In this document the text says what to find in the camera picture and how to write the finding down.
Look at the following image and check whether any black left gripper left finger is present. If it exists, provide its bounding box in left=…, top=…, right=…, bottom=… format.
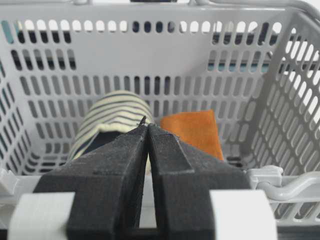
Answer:
left=34, top=125, right=148, bottom=240

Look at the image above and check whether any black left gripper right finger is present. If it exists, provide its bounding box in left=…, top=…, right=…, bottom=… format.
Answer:
left=148, top=124, right=250, bottom=240

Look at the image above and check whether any orange cloth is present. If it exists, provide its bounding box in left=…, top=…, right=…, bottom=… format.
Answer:
left=160, top=109, right=224, bottom=161

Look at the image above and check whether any cream navy striped cloth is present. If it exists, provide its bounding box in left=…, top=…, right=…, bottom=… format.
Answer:
left=67, top=90, right=155, bottom=161

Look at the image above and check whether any grey plastic shopping basket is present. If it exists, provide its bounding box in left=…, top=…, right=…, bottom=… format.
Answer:
left=0, top=0, right=320, bottom=230

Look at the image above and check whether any grey basket handle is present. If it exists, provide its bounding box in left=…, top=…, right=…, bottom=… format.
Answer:
left=245, top=165, right=320, bottom=203

